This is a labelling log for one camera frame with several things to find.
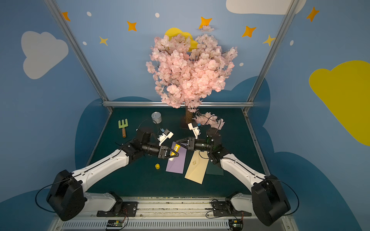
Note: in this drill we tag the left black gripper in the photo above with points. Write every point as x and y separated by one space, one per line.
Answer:
162 151

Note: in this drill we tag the pink cherry blossom tree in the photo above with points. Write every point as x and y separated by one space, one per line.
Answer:
187 70

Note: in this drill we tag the fallen pink blossom branch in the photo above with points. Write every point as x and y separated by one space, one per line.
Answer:
209 119

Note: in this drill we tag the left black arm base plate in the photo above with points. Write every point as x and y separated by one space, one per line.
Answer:
127 209

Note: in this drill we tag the right aluminium frame post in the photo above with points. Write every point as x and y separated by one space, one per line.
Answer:
283 29

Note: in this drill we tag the left small circuit board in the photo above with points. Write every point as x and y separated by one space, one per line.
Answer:
114 224

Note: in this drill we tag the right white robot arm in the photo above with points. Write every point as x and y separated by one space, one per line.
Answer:
268 201

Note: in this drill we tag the right small circuit board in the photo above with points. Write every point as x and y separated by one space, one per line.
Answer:
235 225

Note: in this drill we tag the aluminium frame post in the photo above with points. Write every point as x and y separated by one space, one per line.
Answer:
283 29
63 24

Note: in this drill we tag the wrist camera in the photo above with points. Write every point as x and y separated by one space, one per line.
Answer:
166 134
193 126

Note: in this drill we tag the left aluminium frame post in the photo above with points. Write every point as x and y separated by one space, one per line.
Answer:
63 24

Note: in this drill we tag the cream yellow envelope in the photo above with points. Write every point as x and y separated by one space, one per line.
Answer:
197 167

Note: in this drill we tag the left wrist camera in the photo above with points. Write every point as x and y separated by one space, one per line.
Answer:
166 134

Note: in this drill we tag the purple envelope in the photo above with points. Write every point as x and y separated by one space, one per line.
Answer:
177 165

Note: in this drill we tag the green toy garden rake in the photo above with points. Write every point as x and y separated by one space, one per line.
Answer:
123 124

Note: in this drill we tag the small circuit board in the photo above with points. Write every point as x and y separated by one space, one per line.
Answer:
235 225
114 224

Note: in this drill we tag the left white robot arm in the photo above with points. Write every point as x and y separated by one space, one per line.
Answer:
69 196

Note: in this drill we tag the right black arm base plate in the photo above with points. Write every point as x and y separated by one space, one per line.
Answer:
224 209

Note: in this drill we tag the dark green envelope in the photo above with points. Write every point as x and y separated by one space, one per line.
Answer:
214 169

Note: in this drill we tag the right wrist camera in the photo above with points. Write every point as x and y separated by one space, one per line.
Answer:
193 126

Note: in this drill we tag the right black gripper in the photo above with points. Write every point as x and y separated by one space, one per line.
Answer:
191 144

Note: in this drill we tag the aluminium mounting rail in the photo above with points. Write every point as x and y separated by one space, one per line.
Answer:
171 214

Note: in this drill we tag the yellow glue stick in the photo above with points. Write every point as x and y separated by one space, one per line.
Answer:
174 151

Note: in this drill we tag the silver tin can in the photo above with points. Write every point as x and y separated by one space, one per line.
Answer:
156 117

